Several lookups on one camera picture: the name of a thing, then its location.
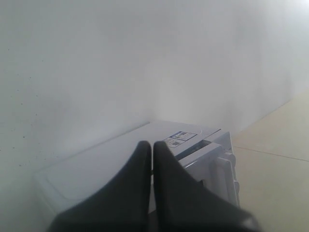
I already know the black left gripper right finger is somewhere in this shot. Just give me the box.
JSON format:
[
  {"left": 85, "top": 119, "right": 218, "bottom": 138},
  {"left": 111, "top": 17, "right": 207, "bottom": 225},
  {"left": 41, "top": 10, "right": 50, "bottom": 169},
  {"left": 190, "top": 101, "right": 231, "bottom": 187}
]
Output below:
[{"left": 153, "top": 141, "right": 262, "bottom": 232}]

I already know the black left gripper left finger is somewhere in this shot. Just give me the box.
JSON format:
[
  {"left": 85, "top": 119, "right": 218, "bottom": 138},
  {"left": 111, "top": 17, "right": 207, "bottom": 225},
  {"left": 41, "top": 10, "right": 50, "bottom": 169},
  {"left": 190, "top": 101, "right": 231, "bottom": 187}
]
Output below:
[{"left": 49, "top": 141, "right": 151, "bottom": 232}]

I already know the white microwave door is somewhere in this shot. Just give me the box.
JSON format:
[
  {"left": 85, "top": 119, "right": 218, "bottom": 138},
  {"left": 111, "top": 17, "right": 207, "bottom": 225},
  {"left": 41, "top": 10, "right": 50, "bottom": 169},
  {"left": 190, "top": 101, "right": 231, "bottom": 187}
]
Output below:
[{"left": 176, "top": 140, "right": 239, "bottom": 206}]

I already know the white Midea microwave body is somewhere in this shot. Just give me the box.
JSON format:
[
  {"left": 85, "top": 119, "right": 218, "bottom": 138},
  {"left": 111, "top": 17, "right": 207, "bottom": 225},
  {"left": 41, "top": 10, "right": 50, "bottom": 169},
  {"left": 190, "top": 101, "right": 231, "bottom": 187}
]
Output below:
[{"left": 34, "top": 121, "right": 233, "bottom": 223}]

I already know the blue white info sticker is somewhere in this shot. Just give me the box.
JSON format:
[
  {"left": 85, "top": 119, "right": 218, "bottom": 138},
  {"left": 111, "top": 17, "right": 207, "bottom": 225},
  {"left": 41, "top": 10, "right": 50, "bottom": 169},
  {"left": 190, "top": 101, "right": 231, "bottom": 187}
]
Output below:
[{"left": 164, "top": 131, "right": 197, "bottom": 148}]

